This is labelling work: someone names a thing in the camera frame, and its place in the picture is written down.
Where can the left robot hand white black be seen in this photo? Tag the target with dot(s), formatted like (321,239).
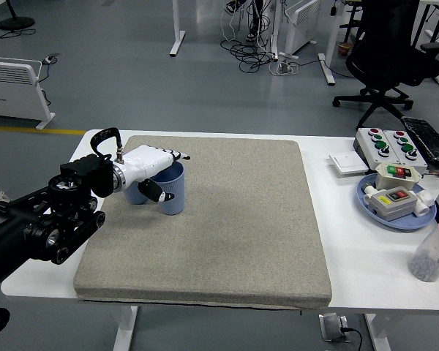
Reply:
(146,161)

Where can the blue ribbed plastic cup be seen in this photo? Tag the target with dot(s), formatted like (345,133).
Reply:
(133,197)
(178,183)

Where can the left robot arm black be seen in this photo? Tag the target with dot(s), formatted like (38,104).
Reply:
(29,226)

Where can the grey-brown mat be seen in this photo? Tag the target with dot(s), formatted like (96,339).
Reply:
(223,219)

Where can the white desk leg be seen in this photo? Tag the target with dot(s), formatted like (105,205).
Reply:
(331,44)
(177,33)

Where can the small power strip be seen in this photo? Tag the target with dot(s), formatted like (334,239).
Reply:
(51,58)

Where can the person's shoe grey white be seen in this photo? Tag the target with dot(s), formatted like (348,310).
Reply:
(1,196)

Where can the white panel heater wide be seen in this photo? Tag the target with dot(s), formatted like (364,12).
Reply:
(11,91)

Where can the person's shoe black white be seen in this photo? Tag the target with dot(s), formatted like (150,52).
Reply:
(251,36)

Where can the white power strip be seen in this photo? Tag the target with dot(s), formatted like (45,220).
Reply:
(286,68)

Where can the white table leg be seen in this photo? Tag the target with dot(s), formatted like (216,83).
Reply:
(126,329)
(378,332)

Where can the black fan stand base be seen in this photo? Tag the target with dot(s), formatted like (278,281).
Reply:
(16,22)

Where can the white panel heater narrow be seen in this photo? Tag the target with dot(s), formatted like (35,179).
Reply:
(303,25)

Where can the white four-button control box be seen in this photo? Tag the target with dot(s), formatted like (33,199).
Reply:
(417,161)
(367,150)

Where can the silver floor socket box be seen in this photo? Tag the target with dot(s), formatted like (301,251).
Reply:
(333,327)

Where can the black office chair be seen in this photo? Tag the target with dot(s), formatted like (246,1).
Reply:
(384,62)

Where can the blue round plate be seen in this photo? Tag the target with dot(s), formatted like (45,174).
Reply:
(424,219)

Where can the black keyboard in plastic wrap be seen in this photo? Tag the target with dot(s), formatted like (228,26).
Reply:
(430,139)

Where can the clear bottle red cap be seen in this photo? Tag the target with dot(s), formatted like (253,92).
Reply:
(431,256)

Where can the white wall switch plate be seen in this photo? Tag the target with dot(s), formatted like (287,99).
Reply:
(347,164)

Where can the white three-button switch box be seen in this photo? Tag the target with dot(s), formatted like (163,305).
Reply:
(388,181)

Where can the grey switch box yellow label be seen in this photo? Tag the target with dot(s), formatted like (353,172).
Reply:
(391,206)

